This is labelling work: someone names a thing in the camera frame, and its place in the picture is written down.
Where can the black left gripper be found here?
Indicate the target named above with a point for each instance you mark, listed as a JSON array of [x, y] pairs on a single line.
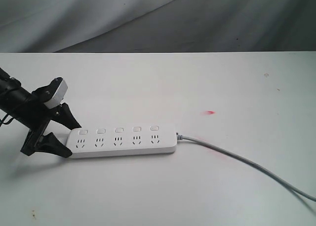
[[36, 116]]

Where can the white five-outlet power strip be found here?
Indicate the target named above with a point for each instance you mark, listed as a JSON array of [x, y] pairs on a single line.
[[111, 140]]

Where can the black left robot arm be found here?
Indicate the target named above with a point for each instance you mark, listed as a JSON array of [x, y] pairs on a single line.
[[13, 96]]

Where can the grey backdrop cloth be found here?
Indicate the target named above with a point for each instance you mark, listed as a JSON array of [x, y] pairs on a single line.
[[157, 25]]

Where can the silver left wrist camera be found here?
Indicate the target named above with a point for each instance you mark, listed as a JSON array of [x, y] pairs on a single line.
[[54, 93]]

